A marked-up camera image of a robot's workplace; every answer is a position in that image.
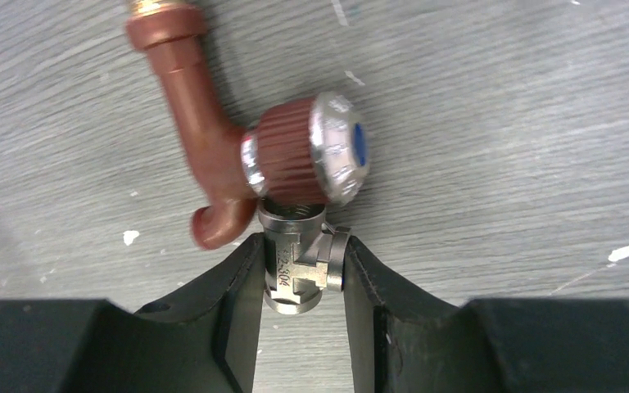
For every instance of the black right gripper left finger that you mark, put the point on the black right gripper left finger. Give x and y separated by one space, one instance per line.
202 337

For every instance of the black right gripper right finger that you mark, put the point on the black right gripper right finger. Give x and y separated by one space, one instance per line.
403 339

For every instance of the steel tee pipe fitting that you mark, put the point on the steel tee pipe fitting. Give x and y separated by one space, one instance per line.
304 255

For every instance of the brown water faucet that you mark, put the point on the brown water faucet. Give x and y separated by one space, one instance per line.
309 151

